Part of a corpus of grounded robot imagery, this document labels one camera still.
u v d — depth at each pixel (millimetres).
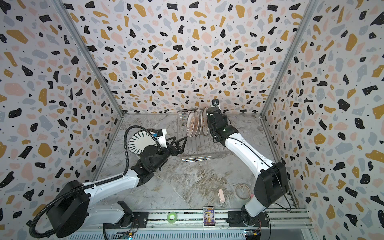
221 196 794
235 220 732
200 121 923
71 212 399
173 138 800
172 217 754
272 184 433
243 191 839
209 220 730
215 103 688
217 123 614
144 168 629
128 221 667
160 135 682
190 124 1065
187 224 733
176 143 680
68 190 428
